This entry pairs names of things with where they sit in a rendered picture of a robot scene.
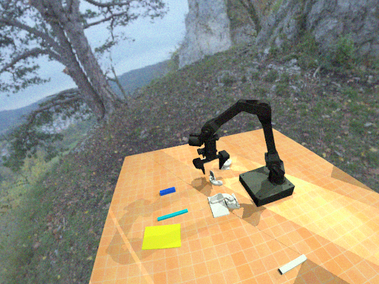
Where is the teal flat bar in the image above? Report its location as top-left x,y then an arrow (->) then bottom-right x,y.
158,209 -> 188,221

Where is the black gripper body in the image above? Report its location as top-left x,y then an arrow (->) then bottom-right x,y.
192,147 -> 230,169

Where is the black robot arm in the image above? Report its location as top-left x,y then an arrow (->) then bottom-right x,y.
188,99 -> 286,186

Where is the yellow flat plate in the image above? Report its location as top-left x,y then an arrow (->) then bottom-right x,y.
142,224 -> 181,250

